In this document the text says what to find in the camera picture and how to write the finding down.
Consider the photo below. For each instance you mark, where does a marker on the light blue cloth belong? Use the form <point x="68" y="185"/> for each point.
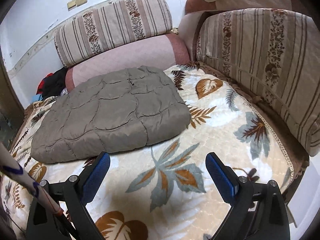
<point x="37" y="97"/>

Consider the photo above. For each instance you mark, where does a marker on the pink bolster pillow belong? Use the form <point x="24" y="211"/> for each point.
<point x="163" y="52"/>

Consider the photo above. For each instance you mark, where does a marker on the olive quilted hooded jacket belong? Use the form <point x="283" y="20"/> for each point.
<point x="116" y="112"/>

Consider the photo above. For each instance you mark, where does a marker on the striped floral back cushion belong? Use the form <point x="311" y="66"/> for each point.
<point x="109" y="27"/>

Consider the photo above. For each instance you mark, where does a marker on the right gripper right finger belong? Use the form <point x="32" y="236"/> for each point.
<point x="257" y="210"/>

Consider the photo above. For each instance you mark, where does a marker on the dark clothes pile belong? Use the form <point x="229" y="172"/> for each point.
<point x="53" y="84"/>

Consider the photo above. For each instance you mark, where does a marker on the striped floral side cushion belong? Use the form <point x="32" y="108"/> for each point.
<point x="275" y="54"/>

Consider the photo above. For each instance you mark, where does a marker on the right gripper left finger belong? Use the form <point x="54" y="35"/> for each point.
<point x="71" y="197"/>

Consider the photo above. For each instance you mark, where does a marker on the pink corner pillow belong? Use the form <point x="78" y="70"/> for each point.
<point x="190" y="26"/>

